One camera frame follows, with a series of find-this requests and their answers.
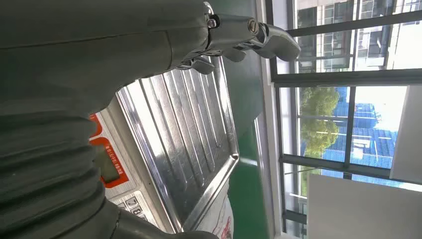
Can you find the blue roofed building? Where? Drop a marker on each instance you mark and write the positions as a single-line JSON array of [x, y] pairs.
[[369, 145]]

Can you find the white red printed plastic package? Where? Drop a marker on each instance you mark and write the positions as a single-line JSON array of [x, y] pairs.
[[217, 214]]

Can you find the white flat panel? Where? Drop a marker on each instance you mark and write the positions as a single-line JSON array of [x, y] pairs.
[[356, 211], [408, 138]]

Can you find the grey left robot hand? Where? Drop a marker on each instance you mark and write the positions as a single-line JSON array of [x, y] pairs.
[[99, 49]]

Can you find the ribbed grey left arm sleeve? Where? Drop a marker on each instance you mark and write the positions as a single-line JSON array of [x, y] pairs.
[[46, 165]]

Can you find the pale building with windows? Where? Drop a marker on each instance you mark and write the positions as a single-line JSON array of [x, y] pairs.
[[336, 43]]

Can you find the steel platform weighing scale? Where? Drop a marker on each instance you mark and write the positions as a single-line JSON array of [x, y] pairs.
[[178, 132]]

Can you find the green tree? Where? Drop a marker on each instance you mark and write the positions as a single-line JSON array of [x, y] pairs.
[[318, 132]]

